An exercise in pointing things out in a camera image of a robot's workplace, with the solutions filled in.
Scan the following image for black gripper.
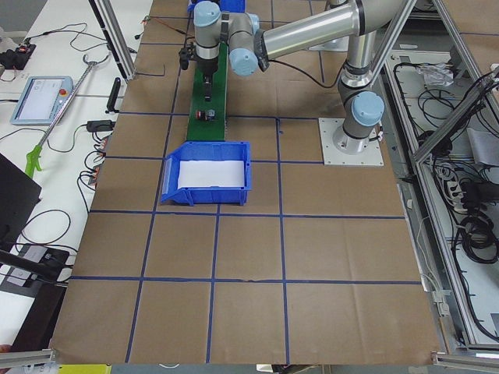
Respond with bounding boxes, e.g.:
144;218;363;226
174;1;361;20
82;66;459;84
179;42;218;101

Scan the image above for red push button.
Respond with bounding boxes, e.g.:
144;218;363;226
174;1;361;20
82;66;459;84
196;109;216;122

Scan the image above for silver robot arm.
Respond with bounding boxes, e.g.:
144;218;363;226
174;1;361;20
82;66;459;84
179;1;406;101

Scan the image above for green conveyor belt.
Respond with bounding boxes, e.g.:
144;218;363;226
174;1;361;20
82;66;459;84
185;21;229;142

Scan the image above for blue bin robot left side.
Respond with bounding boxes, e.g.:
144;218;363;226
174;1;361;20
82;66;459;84
161;141;252;206

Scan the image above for blue bin robot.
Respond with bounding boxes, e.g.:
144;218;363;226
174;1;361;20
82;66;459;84
161;141;252;206
187;0;246;12

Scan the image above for blue bin robot right side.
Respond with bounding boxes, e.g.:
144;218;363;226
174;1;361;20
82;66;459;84
187;0;246;12

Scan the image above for white foam pad left bin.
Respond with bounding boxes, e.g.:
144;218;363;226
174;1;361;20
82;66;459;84
178;161;245;188

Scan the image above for black power brick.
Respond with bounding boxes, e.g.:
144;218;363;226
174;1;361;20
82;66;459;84
86;120;115;132

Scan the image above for teach pendant tablet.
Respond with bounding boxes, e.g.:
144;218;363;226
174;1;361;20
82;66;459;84
10;76;73;125

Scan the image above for black laptop corner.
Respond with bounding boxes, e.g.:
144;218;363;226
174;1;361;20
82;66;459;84
0;154;41;252

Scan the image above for red black conveyor wires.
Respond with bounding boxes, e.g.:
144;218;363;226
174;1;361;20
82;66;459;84
142;15;188;37

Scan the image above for aluminium frame post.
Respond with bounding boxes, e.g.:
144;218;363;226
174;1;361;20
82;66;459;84
88;0;136;81

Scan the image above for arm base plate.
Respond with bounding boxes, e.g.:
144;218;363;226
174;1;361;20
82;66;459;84
318;118;384;168

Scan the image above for green handled reacher grabber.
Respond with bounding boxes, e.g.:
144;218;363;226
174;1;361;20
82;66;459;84
25;54;110;178

